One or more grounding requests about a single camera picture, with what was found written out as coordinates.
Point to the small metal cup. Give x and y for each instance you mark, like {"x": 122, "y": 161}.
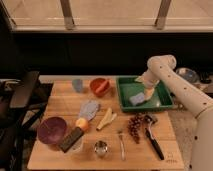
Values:
{"x": 100, "y": 148}

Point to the purple bowl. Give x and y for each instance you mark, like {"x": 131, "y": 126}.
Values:
{"x": 52, "y": 130}

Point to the orange-red bowl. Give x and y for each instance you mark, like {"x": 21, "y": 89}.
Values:
{"x": 95, "y": 83}

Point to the yellow banana piece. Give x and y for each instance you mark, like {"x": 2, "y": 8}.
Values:
{"x": 107, "y": 119}

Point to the orange carrot in bowl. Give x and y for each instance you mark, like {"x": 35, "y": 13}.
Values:
{"x": 102, "y": 86}

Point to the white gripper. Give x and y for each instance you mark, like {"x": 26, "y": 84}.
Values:
{"x": 150, "y": 81}

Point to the silver fork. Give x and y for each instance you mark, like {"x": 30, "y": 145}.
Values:
{"x": 120, "y": 136}

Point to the small blue cup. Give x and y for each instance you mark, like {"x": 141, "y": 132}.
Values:
{"x": 78, "y": 85}

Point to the orange fruit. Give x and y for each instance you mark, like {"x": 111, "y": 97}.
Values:
{"x": 82, "y": 123}

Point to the grey-blue plate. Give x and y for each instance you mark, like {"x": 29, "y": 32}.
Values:
{"x": 187, "y": 74}

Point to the clear plastic container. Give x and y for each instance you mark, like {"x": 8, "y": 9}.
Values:
{"x": 77, "y": 147}

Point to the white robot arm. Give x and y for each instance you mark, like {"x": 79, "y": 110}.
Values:
{"x": 160, "y": 68}

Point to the blue-grey sponge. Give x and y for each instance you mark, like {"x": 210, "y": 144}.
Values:
{"x": 137, "y": 99}

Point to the blue-grey cloth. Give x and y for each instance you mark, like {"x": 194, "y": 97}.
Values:
{"x": 89, "y": 109}

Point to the bunch of dark grapes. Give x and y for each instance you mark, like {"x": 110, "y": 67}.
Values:
{"x": 134, "y": 124}

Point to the green plastic tray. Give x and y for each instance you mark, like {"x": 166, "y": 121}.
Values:
{"x": 128, "y": 87}

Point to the dark rectangular block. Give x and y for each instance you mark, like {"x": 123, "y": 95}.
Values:
{"x": 71, "y": 139}

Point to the black chair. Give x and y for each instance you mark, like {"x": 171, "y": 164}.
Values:
{"x": 22, "y": 102}

